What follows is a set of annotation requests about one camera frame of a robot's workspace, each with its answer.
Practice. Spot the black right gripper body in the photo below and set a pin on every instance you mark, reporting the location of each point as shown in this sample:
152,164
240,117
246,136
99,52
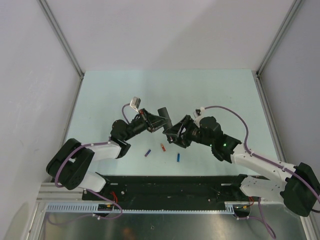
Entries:
189,126

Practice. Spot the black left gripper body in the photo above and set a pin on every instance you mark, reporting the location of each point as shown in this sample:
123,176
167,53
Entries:
149,124

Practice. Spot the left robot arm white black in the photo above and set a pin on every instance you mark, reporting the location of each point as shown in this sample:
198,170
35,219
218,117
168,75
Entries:
70,166

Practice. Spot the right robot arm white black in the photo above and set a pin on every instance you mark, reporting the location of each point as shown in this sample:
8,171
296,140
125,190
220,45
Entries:
296,186

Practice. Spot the red orange AAA battery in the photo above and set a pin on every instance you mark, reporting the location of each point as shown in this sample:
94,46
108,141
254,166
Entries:
163,147

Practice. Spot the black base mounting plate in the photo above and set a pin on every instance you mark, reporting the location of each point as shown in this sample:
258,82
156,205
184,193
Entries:
124,188

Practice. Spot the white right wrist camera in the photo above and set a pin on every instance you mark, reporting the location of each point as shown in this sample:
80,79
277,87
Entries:
198,115

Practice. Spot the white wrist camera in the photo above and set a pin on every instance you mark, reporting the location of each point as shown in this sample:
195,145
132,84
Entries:
135,103
198,115

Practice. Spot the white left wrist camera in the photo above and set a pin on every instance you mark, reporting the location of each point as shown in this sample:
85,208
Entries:
135,103

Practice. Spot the white slotted cable duct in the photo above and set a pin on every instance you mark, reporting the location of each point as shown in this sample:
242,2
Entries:
102,208

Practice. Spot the aluminium front rail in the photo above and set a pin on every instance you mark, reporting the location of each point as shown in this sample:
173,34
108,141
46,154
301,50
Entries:
49,193

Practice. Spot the left aluminium frame post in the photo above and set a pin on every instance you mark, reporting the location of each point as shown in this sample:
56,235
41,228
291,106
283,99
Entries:
48,13

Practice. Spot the aluminium frame post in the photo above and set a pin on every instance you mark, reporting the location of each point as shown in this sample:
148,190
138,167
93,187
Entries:
280,34
48,13

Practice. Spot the right aluminium frame post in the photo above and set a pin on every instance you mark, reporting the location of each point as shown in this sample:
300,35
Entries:
280,34

